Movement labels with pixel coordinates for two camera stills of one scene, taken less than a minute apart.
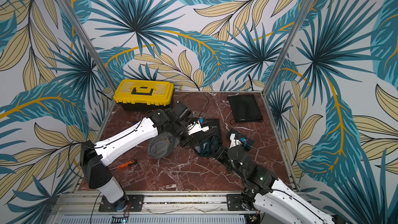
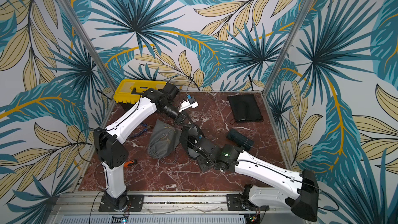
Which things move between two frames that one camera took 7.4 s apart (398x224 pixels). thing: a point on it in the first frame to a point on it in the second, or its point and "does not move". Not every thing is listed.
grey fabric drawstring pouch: [162, 145] does not move
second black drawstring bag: [245, 108] does not move
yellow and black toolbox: [141, 95] does not move
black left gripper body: [185, 138] to [180, 117]
